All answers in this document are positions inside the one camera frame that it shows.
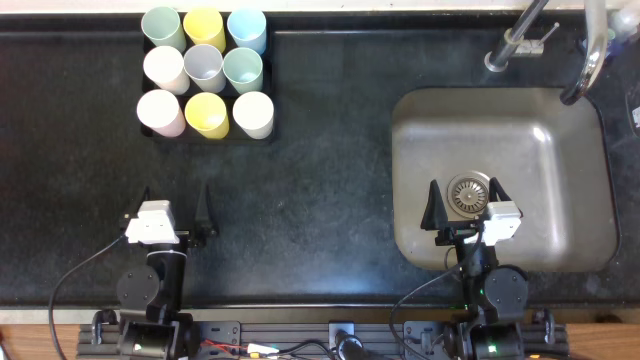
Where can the black tray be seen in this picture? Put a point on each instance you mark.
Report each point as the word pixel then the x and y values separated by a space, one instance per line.
pixel 272 75

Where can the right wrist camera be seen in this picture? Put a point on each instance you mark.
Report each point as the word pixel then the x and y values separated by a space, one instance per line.
pixel 497 222

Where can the blue soap bottle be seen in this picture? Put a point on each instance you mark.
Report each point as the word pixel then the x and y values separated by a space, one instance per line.
pixel 625 22

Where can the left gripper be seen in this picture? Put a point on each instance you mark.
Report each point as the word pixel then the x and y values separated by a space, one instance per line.
pixel 190 237

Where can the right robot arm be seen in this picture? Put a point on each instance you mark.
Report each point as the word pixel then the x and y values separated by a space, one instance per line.
pixel 505 292

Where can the white cup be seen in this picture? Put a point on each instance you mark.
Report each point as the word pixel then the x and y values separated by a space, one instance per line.
pixel 252 111
pixel 162 65

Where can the steel sink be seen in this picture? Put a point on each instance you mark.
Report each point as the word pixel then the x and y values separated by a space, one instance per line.
pixel 540 140

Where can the pink cup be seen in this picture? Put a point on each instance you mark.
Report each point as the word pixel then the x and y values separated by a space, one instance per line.
pixel 157 109

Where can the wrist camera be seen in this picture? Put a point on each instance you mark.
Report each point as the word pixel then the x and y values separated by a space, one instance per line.
pixel 497 222
pixel 152 222

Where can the yellow cup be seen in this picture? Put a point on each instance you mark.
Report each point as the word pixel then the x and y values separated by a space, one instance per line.
pixel 202 24
pixel 205 112

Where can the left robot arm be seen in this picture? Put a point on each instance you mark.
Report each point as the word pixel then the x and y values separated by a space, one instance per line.
pixel 172 270

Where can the mounting rail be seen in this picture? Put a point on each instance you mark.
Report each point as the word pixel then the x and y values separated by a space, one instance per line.
pixel 300 336

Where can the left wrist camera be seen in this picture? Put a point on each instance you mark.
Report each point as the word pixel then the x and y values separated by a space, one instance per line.
pixel 152 222

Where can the blue cup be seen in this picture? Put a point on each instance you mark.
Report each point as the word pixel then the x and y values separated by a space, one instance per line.
pixel 246 24

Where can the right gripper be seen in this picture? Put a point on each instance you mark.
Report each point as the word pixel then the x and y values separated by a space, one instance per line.
pixel 452 235

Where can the green cup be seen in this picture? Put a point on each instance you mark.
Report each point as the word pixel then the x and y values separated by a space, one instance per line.
pixel 242 67
pixel 161 24

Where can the grey cup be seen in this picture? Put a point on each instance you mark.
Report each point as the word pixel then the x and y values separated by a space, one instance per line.
pixel 202 62

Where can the steel tap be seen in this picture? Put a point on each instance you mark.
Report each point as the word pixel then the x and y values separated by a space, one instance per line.
pixel 597 50

